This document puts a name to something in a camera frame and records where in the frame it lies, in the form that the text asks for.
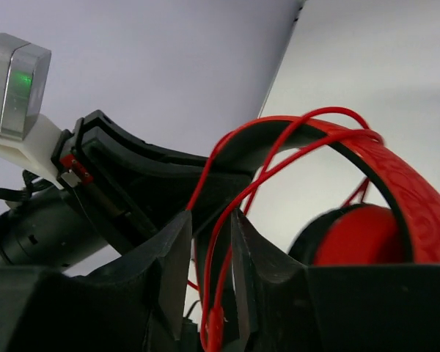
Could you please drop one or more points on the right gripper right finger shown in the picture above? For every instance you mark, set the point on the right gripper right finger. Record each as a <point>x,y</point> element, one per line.
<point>284,305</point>

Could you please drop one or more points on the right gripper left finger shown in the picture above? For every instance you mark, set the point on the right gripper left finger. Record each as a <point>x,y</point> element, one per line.
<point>134,303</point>

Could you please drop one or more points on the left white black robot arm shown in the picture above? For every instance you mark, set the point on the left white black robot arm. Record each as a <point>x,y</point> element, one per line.
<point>41,224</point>

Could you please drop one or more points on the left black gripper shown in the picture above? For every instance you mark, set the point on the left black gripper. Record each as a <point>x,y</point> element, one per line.
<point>106,159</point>

